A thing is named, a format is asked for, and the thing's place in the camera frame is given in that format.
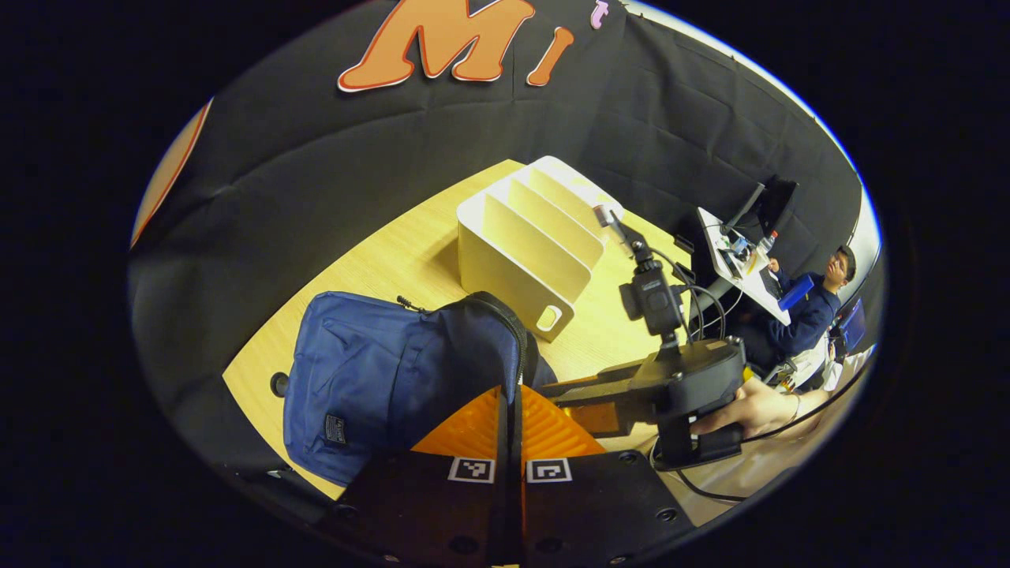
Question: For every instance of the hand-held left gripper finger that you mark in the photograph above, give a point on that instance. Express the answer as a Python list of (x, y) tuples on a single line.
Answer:
[(504, 489), (519, 489)]

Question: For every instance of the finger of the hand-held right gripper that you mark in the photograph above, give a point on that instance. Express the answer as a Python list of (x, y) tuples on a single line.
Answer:
[(604, 418), (600, 386)]

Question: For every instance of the white bookshelf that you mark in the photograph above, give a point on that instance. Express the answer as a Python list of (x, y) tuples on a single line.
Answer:
[(513, 252)]

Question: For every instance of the blue schoolbag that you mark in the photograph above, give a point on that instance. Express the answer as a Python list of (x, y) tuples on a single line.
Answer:
[(371, 379)]

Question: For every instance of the black table clamp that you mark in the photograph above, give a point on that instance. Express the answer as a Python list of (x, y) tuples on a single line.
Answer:
[(684, 243), (684, 274)]

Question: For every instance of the white background desk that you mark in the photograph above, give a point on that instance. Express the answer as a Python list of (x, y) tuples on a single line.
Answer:
[(742, 272)]

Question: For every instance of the black monitor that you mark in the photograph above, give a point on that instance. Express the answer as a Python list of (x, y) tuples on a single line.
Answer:
[(769, 205)]

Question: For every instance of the black backdrop cloth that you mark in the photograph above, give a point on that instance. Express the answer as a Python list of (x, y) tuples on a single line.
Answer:
[(316, 158)]

